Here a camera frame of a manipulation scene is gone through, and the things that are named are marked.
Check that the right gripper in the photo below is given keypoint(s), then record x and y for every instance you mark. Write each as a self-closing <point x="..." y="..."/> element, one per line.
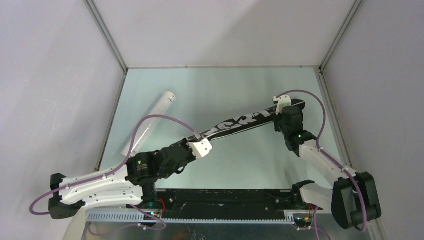
<point x="276" y="118"/>

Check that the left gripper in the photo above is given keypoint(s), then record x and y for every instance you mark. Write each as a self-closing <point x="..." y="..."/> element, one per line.
<point x="184" y="142"/>

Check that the white shuttlecock tube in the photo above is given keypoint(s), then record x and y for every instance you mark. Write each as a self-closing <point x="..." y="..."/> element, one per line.
<point x="148" y="126"/>

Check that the black racket bag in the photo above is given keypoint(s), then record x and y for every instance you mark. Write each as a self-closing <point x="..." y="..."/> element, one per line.
<point x="248" y="122"/>

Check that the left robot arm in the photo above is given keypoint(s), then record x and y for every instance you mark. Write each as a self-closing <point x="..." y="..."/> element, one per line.
<point x="128" y="184"/>

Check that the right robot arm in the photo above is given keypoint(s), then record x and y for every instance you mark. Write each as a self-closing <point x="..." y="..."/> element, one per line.
<point x="353" y="199"/>

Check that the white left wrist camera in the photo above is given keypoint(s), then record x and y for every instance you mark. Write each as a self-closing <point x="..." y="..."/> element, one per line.
<point x="201" y="148"/>

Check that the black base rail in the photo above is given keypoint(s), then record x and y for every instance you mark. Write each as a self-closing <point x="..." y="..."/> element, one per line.
<point x="226" y="204"/>

